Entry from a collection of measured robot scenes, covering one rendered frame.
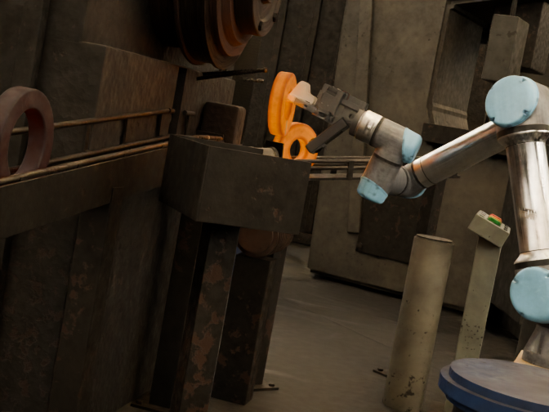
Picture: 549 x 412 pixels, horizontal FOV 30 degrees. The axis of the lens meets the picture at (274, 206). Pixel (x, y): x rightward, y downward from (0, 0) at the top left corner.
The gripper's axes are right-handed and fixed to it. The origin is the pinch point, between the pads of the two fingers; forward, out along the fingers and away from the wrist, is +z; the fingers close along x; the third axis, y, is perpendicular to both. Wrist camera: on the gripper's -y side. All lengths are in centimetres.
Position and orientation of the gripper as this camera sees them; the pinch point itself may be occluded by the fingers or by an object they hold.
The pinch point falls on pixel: (283, 96)
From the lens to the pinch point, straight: 253.3
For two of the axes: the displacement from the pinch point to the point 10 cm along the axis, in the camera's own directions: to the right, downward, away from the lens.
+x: -2.3, 0.3, -9.7
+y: 4.3, -9.0, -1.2
